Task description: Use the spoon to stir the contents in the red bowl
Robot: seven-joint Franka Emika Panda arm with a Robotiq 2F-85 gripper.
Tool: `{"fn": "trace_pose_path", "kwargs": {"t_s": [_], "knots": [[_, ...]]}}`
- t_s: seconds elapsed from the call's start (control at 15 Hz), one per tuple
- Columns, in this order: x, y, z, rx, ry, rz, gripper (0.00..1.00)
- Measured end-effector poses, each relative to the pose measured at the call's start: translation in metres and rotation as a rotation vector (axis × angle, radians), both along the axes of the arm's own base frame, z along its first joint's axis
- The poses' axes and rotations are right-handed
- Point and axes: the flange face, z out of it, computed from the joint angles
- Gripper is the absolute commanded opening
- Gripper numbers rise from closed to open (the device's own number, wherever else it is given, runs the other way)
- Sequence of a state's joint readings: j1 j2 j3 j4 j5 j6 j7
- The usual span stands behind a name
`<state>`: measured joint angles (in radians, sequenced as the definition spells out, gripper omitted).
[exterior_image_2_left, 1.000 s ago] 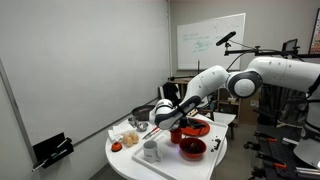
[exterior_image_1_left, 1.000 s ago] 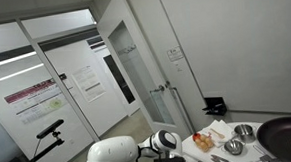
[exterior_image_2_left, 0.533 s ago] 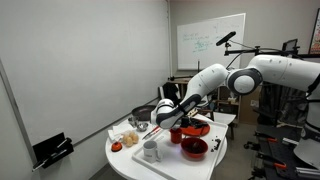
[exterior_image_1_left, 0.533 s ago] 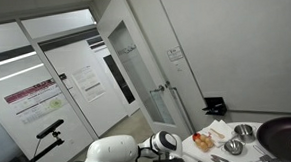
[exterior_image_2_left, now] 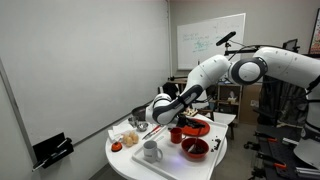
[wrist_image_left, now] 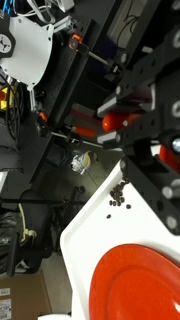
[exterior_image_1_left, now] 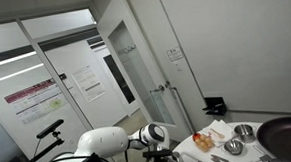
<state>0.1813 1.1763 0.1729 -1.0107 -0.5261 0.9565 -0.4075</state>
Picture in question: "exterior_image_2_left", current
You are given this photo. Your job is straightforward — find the white plastic tray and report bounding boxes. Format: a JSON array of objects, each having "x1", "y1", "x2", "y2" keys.
[{"x1": 131, "y1": 118, "x2": 229, "y2": 180}]

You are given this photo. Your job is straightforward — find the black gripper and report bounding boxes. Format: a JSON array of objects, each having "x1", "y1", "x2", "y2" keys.
[{"x1": 175, "y1": 114, "x2": 207, "y2": 130}]

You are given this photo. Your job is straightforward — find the black stereo camera bar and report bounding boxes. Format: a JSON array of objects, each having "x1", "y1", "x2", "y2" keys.
[{"x1": 215, "y1": 30, "x2": 237, "y2": 47}]

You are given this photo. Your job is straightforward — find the red handled metal spoon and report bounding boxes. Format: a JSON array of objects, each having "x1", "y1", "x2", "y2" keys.
[{"x1": 187, "y1": 128, "x2": 203, "y2": 154}]

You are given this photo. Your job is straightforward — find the white canvas wooden chair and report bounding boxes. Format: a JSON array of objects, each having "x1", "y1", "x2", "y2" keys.
[{"x1": 158, "y1": 82, "x2": 183, "y2": 101}]

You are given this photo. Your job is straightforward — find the white mug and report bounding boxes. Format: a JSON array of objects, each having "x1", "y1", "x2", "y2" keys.
[{"x1": 142, "y1": 140, "x2": 164, "y2": 164}]

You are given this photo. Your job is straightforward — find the black wall holder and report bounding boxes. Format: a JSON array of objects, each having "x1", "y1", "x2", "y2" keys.
[{"x1": 31, "y1": 132, "x2": 75, "y2": 173}]

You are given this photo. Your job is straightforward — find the white napkin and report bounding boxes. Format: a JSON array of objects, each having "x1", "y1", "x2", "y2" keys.
[{"x1": 107, "y1": 123, "x2": 136, "y2": 141}]

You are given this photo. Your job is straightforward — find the heaped coffee bean mass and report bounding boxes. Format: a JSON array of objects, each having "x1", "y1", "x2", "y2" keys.
[{"x1": 189, "y1": 144, "x2": 208, "y2": 155}]

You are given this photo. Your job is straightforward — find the loose scattered coffee beans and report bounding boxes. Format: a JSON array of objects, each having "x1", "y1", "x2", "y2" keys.
[{"x1": 210, "y1": 135, "x2": 222, "y2": 153}]

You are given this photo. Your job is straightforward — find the cardboard box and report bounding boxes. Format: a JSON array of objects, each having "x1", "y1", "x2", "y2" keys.
[{"x1": 239, "y1": 83, "x2": 263, "y2": 126}]

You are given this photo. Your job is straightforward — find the bread rolls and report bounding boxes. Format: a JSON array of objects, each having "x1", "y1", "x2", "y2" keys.
[{"x1": 120, "y1": 130, "x2": 140, "y2": 148}]

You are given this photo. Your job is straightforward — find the black frying pan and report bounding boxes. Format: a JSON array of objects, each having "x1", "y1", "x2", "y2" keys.
[{"x1": 130, "y1": 104, "x2": 151, "y2": 122}]

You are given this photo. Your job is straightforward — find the orange call bell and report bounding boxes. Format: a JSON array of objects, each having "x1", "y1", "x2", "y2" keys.
[{"x1": 110, "y1": 141, "x2": 123, "y2": 153}]

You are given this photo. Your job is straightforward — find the small steel bowl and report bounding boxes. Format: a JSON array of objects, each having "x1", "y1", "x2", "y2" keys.
[{"x1": 136, "y1": 122, "x2": 150, "y2": 132}]

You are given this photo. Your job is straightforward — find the white stool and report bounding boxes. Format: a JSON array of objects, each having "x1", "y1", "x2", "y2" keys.
[{"x1": 213, "y1": 111, "x2": 237, "y2": 141}]

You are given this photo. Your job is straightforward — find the red bowl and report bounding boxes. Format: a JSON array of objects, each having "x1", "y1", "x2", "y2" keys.
[{"x1": 180, "y1": 137, "x2": 210, "y2": 161}]

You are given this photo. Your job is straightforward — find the small steel pot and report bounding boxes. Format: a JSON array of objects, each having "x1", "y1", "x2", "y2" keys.
[{"x1": 128, "y1": 115, "x2": 139, "y2": 128}]

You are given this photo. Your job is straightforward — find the red plate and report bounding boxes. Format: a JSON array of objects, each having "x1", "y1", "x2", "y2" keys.
[{"x1": 181, "y1": 118, "x2": 211, "y2": 137}]

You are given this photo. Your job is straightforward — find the whiteboard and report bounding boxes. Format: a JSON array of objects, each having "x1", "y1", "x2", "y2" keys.
[{"x1": 176, "y1": 12, "x2": 247, "y2": 71}]

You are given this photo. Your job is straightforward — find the black jacket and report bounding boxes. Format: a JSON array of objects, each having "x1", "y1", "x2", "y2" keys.
[{"x1": 163, "y1": 83, "x2": 180, "y2": 100}]

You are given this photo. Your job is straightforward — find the wooden shelf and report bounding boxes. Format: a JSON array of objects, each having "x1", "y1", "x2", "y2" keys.
[{"x1": 216, "y1": 83, "x2": 243, "y2": 125}]

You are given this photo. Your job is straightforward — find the red cup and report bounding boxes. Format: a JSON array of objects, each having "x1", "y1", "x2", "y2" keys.
[{"x1": 169, "y1": 126, "x2": 185, "y2": 145}]

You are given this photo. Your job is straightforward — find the framed picture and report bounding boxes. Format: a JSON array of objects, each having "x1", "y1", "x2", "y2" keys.
[{"x1": 308, "y1": 8, "x2": 320, "y2": 56}]

